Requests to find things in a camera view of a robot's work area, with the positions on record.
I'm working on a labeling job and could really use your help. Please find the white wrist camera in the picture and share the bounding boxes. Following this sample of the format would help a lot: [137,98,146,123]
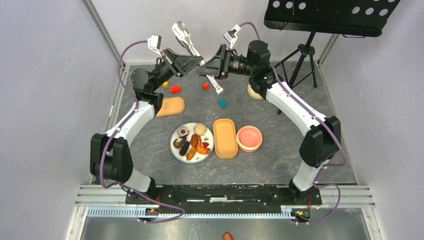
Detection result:
[147,34,162,57]
[223,24,241,50]

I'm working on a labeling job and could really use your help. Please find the fried chicken piece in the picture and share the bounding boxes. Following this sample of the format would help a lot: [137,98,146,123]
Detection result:
[190,134,200,147]

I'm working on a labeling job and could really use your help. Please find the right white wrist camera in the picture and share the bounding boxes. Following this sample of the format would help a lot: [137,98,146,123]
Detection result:
[223,24,241,50]

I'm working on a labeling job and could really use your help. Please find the sushi piece red centre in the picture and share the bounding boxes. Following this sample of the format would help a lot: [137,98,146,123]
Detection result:
[177,126,190,138]

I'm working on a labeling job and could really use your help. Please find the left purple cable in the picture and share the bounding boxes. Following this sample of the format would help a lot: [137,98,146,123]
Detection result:
[98,39,186,225]

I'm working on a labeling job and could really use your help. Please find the metal serving tongs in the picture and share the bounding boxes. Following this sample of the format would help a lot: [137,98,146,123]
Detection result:
[171,21,224,95]

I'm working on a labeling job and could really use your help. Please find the fried chicken nugget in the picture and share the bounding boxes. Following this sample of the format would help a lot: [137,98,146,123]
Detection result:
[186,147,197,161]

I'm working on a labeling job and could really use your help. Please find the tan oblong box lid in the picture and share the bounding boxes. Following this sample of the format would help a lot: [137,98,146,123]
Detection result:
[156,97,185,117]

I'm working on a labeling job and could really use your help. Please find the tan oblong lunch box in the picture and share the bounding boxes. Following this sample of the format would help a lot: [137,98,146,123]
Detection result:
[213,118,238,160]

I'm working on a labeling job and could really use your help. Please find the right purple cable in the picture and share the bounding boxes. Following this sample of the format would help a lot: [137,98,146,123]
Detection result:
[239,21,347,227]

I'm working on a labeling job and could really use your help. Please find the cream round lid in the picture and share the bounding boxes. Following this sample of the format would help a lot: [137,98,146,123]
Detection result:
[247,84,263,100]

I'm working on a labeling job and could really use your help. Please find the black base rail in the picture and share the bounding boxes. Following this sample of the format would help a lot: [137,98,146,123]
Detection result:
[125,184,323,215]

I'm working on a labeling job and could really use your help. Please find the fried chicken wing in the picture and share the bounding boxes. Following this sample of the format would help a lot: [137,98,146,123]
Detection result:
[195,136,211,155]

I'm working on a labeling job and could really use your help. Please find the brown object at bottom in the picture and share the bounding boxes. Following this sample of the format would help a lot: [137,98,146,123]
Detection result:
[222,231,234,240]

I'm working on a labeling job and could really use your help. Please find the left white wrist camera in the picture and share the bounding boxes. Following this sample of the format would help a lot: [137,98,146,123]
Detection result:
[147,34,162,57]

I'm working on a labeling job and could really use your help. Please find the small red cube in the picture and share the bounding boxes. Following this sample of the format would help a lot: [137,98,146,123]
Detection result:
[202,82,209,90]

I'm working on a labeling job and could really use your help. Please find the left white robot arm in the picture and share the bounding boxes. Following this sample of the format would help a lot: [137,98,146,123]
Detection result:
[90,48,203,204]

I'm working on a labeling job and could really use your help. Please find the white steamed bun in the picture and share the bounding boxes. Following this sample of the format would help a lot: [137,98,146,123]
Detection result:
[193,123,208,136]

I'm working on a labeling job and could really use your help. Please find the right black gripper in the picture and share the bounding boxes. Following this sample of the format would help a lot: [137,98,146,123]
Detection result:
[195,44,256,81]

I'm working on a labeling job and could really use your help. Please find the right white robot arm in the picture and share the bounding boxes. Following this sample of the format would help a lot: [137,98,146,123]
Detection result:
[196,40,341,204]

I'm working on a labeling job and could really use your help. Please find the pink round bowl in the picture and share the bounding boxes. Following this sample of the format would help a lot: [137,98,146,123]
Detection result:
[236,125,263,153]

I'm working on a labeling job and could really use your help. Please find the large red block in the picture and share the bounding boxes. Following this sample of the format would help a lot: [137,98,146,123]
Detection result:
[169,85,181,94]

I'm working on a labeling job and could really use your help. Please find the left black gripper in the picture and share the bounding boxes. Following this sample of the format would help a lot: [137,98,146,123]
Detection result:
[151,48,204,93]

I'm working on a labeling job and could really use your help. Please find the teal block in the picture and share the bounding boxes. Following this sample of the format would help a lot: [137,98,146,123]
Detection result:
[218,98,228,109]

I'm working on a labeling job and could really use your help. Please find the black sea cucumber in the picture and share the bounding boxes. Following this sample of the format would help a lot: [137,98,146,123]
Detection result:
[179,141,191,156]

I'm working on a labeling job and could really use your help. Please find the purple cable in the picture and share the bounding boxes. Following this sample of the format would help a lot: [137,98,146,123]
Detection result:
[98,39,186,225]
[239,21,347,227]

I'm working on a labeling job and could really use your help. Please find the black music stand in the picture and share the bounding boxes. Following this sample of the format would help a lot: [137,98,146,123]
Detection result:
[263,0,402,115]

